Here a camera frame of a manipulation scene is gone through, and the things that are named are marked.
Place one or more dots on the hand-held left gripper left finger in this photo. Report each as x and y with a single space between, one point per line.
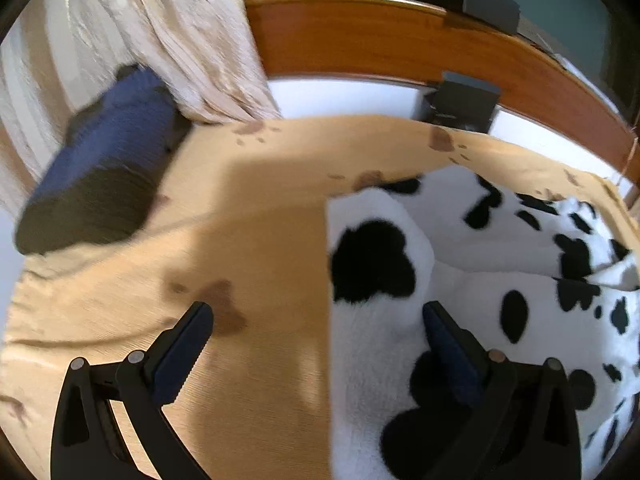
182 345

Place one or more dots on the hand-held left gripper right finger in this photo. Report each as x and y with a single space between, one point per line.
452 355

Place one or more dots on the cow print fleece garment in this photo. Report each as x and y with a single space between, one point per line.
380 340

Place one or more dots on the yellow paw print blanket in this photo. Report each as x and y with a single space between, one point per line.
225 240

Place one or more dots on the blue and black folded cloth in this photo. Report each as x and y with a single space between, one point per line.
105 160

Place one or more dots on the black box with white tab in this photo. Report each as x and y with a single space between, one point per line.
462 102

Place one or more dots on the cream patterned curtain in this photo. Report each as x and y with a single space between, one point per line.
165 45

